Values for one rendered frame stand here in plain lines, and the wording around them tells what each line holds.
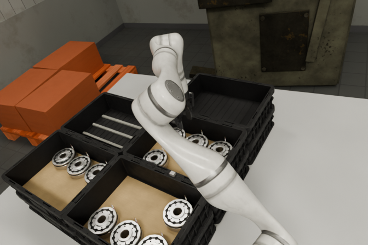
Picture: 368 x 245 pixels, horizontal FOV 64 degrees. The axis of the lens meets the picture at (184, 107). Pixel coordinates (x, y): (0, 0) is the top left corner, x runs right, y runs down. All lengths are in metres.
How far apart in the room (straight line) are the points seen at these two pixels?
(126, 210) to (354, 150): 0.95
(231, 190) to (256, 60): 2.17
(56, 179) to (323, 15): 2.12
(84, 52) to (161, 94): 2.88
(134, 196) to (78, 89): 1.79
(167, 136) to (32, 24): 3.39
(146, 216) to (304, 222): 0.55
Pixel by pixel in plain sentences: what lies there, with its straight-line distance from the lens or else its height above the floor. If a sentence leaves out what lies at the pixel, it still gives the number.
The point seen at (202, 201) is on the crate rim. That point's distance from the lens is 0.95.
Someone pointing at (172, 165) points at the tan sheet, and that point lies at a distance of 1.20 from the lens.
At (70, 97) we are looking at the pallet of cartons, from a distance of 2.76.
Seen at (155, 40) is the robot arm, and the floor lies 1.35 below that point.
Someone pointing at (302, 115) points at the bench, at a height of 0.70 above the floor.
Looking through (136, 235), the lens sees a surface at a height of 0.86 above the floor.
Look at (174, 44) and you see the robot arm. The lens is 0.90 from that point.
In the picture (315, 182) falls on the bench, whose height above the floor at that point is 0.70.
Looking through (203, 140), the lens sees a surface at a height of 0.86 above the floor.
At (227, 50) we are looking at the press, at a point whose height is 0.44.
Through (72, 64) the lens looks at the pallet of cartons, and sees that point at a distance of 3.35.
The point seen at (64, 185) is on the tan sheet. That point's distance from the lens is 1.34.
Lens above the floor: 1.71
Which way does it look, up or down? 37 degrees down
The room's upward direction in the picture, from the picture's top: 14 degrees counter-clockwise
